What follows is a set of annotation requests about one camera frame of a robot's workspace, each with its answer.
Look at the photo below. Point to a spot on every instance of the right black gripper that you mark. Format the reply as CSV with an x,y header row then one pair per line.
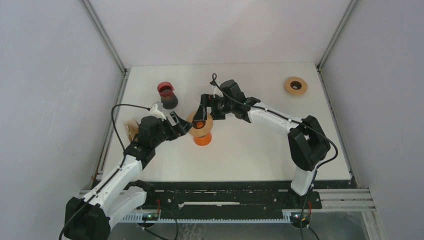
x,y
208,100

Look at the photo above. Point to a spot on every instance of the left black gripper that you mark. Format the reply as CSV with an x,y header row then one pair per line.
x,y
183,127

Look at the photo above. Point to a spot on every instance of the wooden dripper ring holder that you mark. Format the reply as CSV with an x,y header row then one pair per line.
x,y
205,130

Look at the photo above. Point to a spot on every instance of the orange glass carafe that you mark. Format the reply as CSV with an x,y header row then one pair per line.
x,y
202,140

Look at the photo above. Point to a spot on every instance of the orange coffee filter box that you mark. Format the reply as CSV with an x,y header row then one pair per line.
x,y
131,128

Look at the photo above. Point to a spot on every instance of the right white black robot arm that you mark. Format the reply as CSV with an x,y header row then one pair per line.
x,y
308,144

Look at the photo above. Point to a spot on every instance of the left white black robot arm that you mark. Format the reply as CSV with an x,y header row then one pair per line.
x,y
93,216

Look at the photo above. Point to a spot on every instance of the red black carafe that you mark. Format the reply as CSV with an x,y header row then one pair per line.
x,y
167,96

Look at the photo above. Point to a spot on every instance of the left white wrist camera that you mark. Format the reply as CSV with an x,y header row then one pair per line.
x,y
156,110

